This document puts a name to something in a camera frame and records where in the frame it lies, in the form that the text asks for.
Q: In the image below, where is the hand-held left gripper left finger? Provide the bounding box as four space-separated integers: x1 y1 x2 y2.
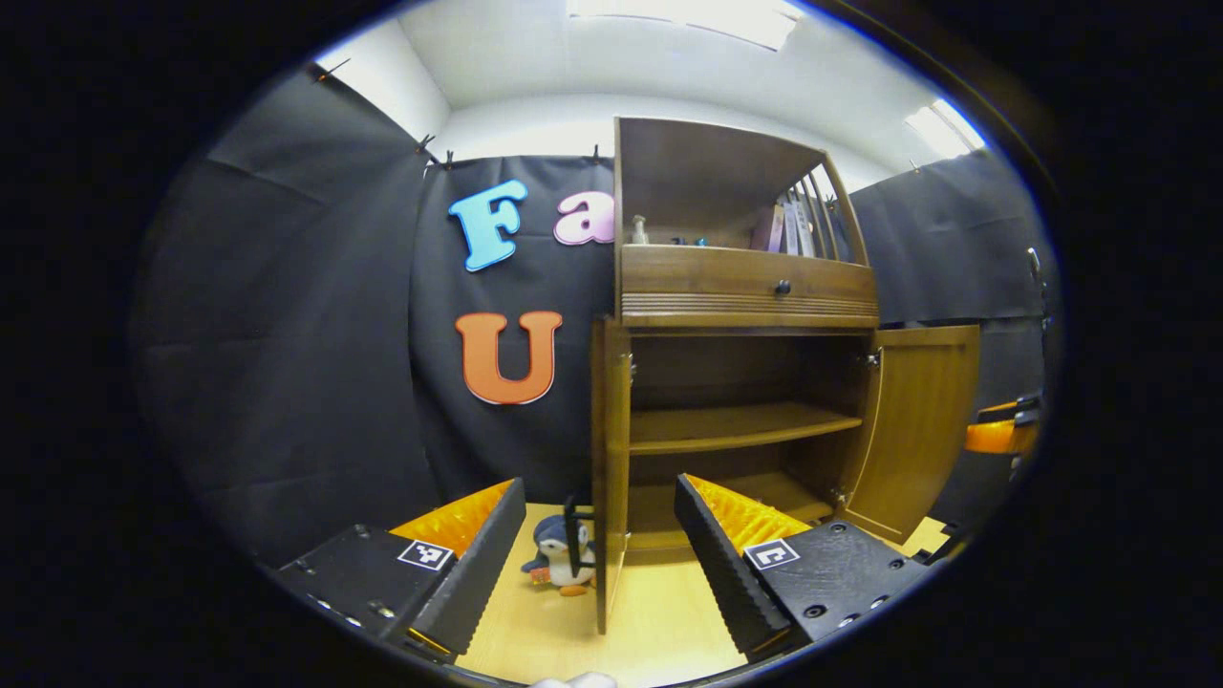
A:
272 477 528 662

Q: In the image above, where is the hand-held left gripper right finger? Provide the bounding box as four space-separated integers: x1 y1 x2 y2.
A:
674 473 933 662

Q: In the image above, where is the wooden shoe cabinet door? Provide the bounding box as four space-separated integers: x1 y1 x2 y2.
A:
841 325 982 546
590 317 633 636

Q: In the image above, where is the black door handle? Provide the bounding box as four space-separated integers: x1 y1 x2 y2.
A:
562 495 598 586

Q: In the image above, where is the wooden double-door shoe cabinet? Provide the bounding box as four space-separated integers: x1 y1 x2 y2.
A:
611 117 882 565

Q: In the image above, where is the wooden cabinet drawer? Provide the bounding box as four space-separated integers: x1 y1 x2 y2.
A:
621 247 878 299

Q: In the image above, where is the penguin plush toy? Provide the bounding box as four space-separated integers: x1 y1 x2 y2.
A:
521 514 598 598

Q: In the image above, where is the wooden inner shelf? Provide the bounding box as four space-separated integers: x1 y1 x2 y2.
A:
629 401 864 456

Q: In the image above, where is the ceiling light panel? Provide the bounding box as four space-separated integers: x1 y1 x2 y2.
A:
905 98 986 160

